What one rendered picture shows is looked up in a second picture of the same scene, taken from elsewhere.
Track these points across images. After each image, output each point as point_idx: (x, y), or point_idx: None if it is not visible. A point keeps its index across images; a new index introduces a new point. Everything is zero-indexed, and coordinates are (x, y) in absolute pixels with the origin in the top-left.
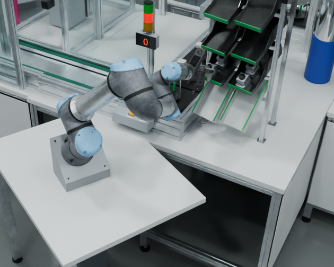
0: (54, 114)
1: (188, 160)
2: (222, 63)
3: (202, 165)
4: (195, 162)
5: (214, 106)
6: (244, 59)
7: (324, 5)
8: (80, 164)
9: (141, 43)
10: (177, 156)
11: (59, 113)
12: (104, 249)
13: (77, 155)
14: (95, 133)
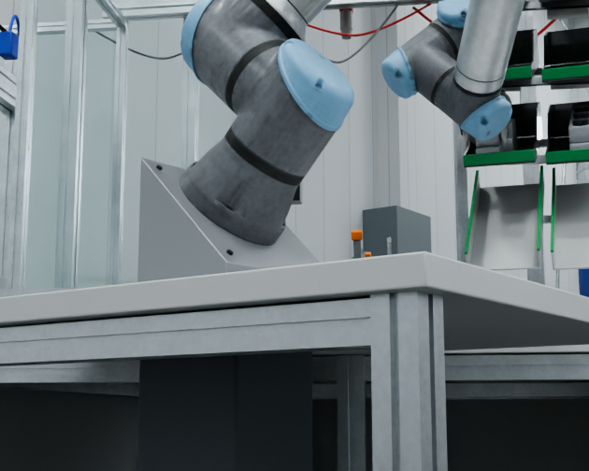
0: (20, 373)
1: (510, 350)
2: (509, 135)
3: (560, 349)
4: (537, 349)
5: (513, 245)
6: (581, 69)
7: None
8: (261, 221)
9: None
10: (473, 349)
11: (201, 30)
12: (517, 296)
13: (277, 133)
14: (330, 64)
